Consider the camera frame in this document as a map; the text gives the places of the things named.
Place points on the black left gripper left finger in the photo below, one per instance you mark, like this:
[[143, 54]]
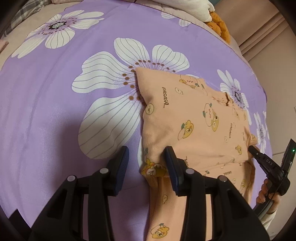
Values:
[[62, 217]]

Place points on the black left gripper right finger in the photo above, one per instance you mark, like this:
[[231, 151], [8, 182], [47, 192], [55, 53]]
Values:
[[232, 217]]

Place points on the orange cartoon print baby garment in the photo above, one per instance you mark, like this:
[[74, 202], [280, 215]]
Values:
[[206, 129]]

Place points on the person right hand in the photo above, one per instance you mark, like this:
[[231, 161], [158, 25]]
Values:
[[264, 193]]

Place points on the purple floral bed sheet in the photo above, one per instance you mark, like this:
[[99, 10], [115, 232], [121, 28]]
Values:
[[70, 100]]

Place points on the pink beige curtain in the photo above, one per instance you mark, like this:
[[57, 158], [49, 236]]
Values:
[[252, 24]]

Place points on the white goose plush toy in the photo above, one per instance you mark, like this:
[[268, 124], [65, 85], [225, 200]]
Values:
[[204, 11]]

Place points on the pink folded garment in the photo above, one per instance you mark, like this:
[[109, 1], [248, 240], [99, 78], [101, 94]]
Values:
[[3, 44]]

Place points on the grey plaid pillow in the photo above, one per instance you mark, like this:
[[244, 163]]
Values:
[[29, 8]]

